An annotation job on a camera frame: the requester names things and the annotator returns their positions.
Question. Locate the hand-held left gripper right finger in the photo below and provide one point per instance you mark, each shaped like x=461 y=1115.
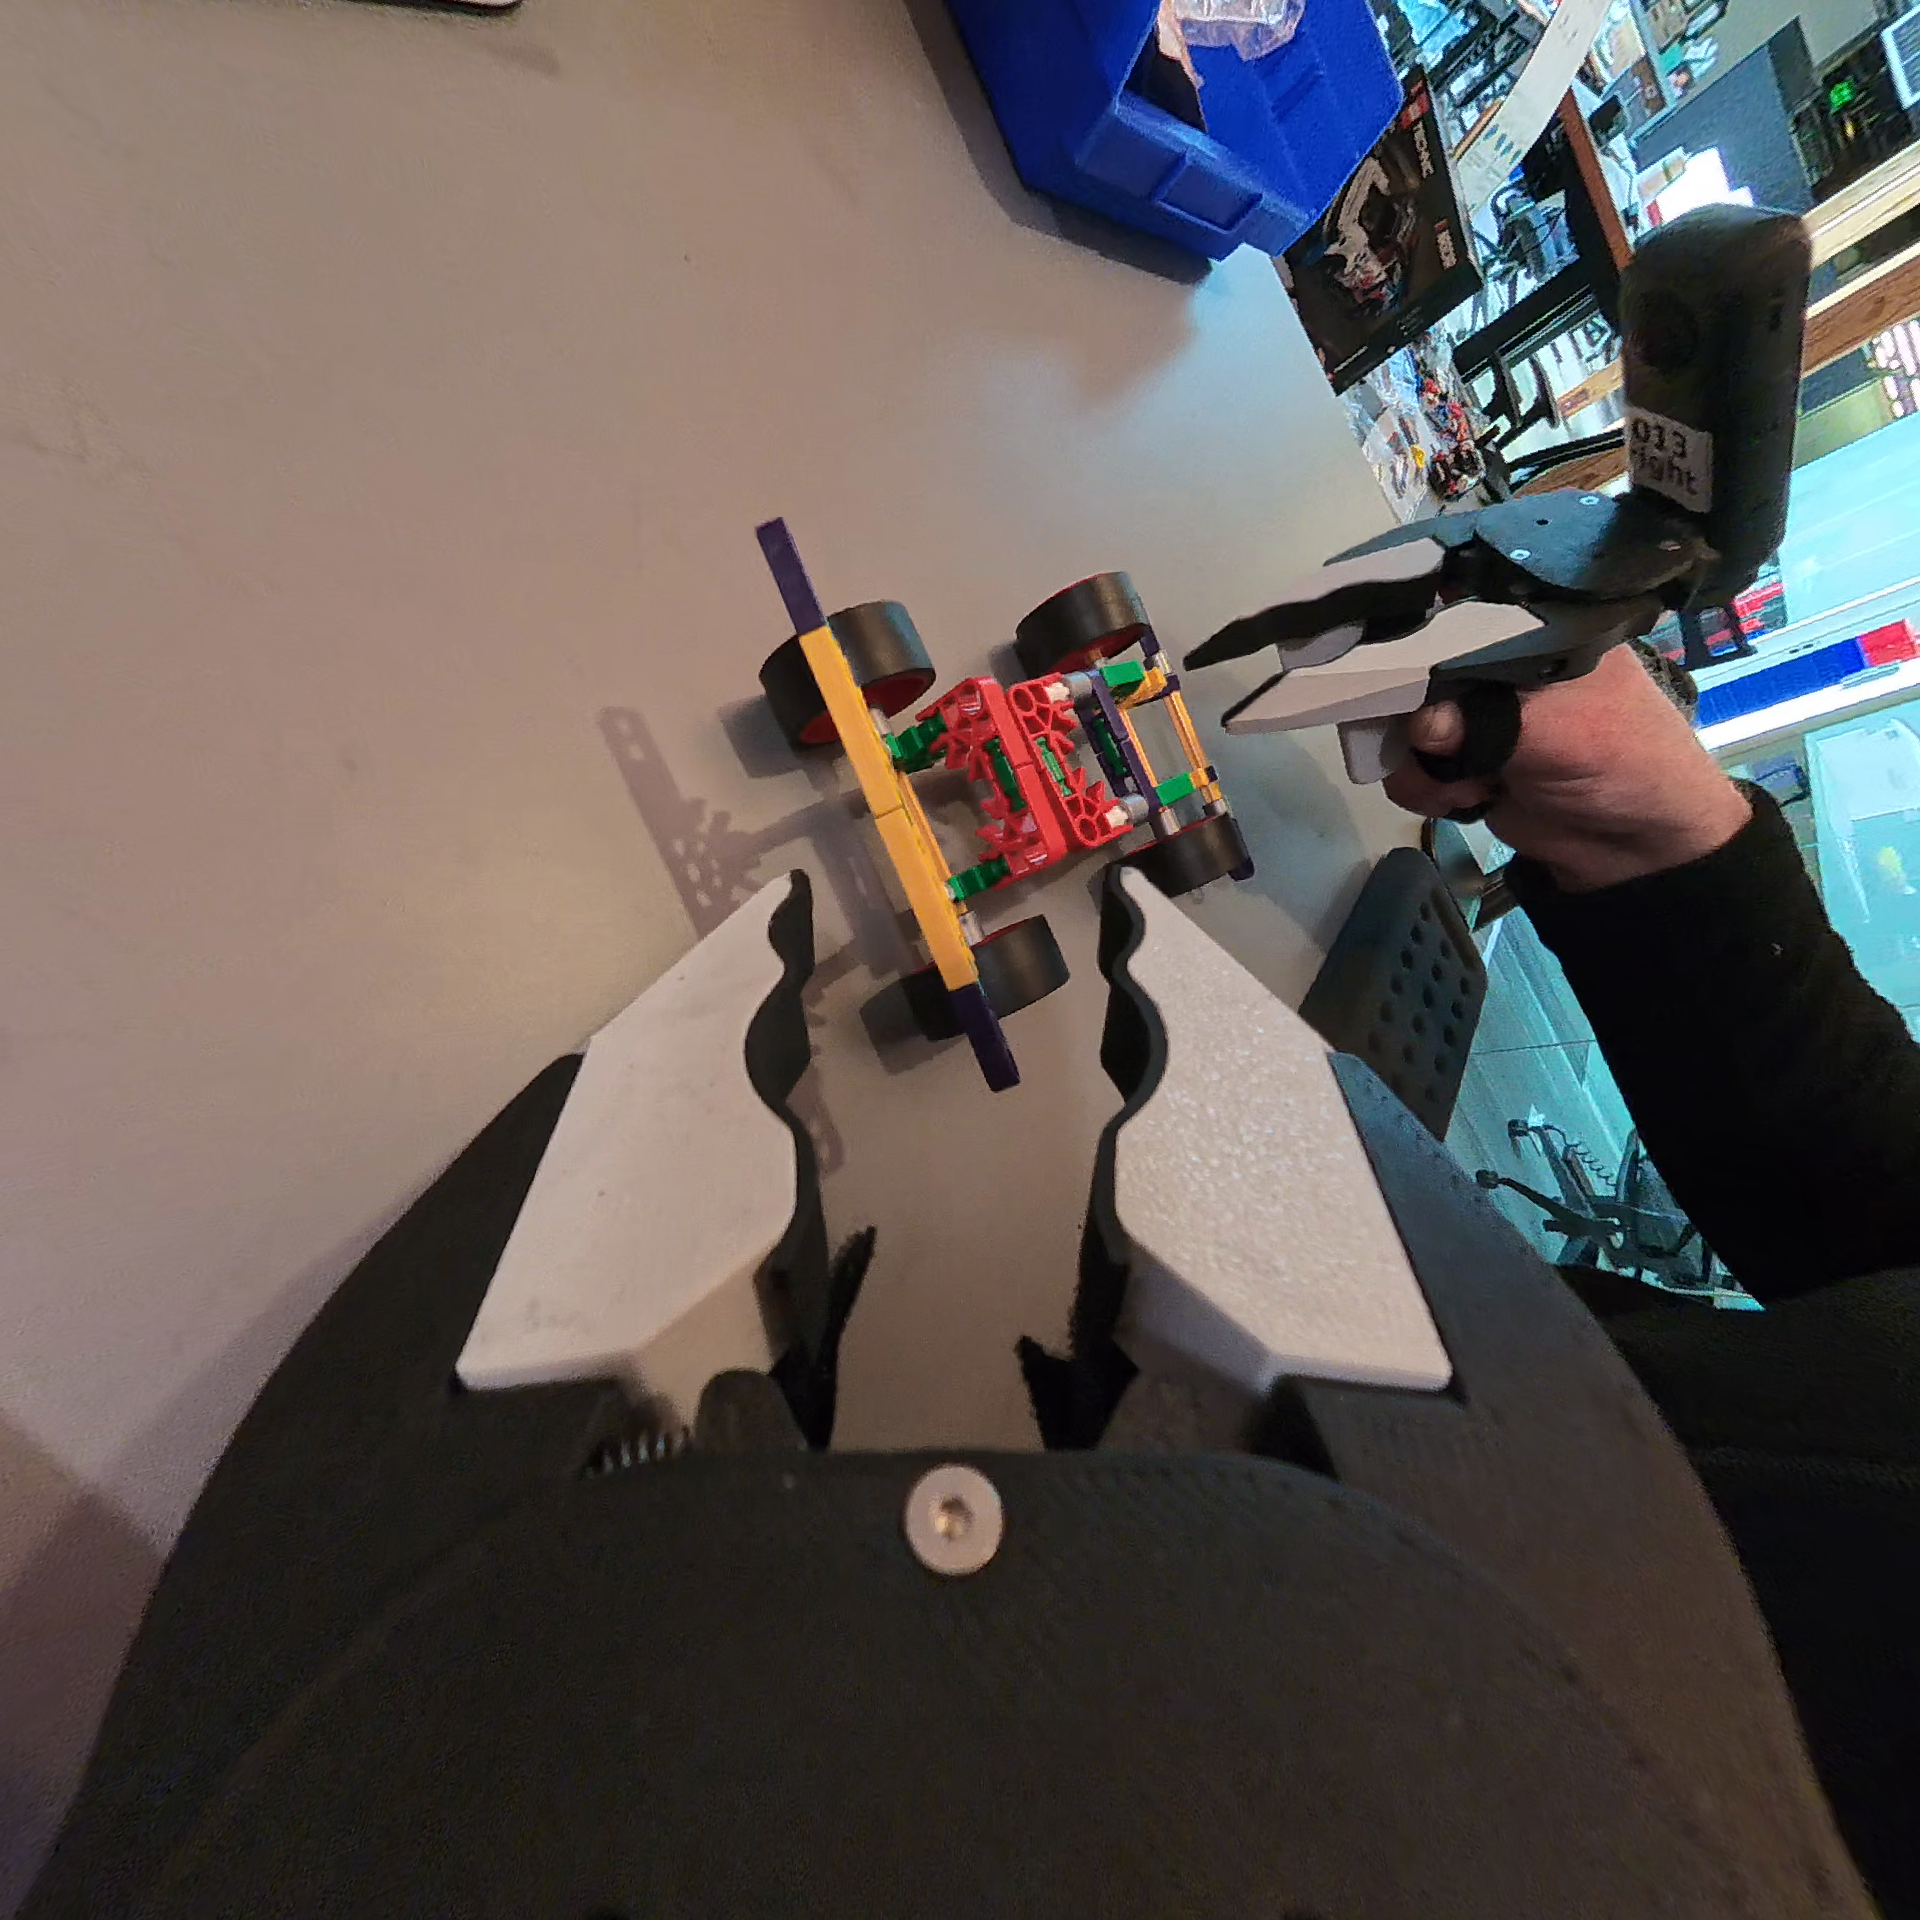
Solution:
x=1275 y=1201

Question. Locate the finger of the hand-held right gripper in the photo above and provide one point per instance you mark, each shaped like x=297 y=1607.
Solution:
x=1380 y=562
x=1349 y=690

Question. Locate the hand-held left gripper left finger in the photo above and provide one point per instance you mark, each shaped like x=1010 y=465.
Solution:
x=645 y=1201

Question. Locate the black wheel red hub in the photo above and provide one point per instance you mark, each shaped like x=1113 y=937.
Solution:
x=1193 y=857
x=1019 y=967
x=1089 y=615
x=877 y=645

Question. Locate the red and green toy model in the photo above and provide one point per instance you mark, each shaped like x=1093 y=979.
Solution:
x=1036 y=749

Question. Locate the purple connector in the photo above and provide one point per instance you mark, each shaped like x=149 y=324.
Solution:
x=993 y=1043
x=786 y=579

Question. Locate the yellow connector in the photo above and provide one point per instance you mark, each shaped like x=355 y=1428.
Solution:
x=849 y=720
x=925 y=901

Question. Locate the person's right forearm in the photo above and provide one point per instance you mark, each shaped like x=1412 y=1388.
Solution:
x=1723 y=1020

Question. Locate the person's right hand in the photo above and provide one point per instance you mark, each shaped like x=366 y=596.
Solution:
x=1604 y=764

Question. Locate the black perforated panel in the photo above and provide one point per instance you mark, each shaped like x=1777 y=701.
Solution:
x=1401 y=975

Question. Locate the black toy set box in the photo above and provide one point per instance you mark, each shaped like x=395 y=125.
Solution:
x=1380 y=253

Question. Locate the black office chair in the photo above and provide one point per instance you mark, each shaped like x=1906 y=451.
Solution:
x=1588 y=1213

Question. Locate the blue storage bin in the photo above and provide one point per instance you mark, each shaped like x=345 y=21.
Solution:
x=1140 y=149

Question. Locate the clear plastic bag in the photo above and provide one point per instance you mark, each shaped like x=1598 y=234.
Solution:
x=1230 y=23

